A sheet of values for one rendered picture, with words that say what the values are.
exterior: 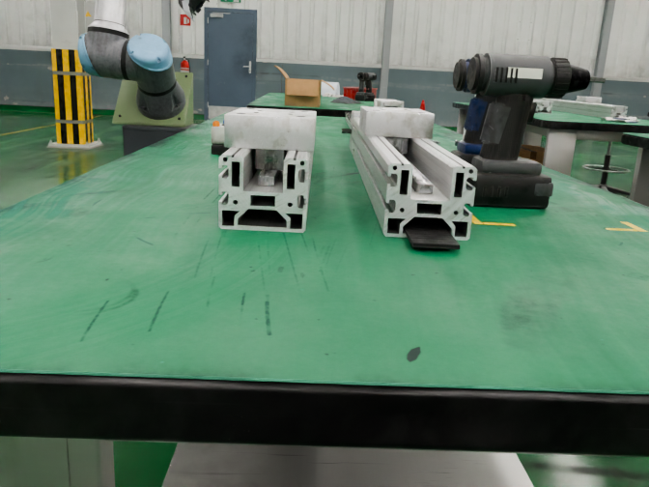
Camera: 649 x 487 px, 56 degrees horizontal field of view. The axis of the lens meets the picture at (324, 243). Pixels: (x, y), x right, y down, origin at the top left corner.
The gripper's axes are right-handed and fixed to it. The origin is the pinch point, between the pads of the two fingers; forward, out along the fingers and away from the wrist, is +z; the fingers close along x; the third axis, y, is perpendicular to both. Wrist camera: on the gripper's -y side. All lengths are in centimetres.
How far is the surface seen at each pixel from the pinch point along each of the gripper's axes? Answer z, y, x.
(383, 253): 146, -70, 46
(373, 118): 118, -49, 25
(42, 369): 148, -98, 69
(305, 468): 133, -9, 77
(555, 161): 56, 197, -109
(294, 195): 133, -71, 47
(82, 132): -450, 335, 68
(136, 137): 21, 1, 50
